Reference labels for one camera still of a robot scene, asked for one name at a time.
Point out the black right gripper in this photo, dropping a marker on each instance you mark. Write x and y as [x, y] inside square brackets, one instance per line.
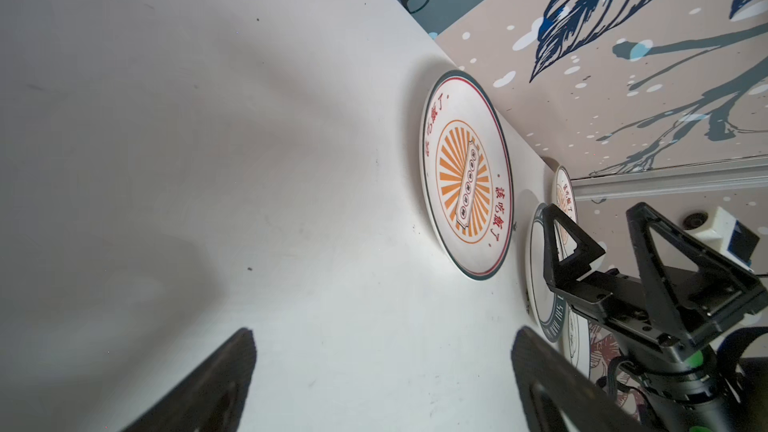
[687, 295]

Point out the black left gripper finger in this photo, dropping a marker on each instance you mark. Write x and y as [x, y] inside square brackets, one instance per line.
[212, 397]

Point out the green rimmed plate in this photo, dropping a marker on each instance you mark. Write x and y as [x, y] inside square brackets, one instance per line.
[549, 310]

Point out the orange sunburst plate corner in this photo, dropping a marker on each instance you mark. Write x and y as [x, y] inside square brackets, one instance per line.
[562, 193]

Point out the orange sunburst plate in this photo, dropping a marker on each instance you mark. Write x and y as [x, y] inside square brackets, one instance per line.
[466, 175]

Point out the white black pattern plate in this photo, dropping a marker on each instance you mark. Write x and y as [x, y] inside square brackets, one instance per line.
[576, 342]

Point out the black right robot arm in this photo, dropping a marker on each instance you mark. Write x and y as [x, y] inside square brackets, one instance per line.
[717, 388]

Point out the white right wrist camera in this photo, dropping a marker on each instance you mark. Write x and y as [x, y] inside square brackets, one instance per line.
[724, 233]

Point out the right aluminium frame post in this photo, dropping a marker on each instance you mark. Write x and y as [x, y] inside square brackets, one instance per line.
[732, 174]

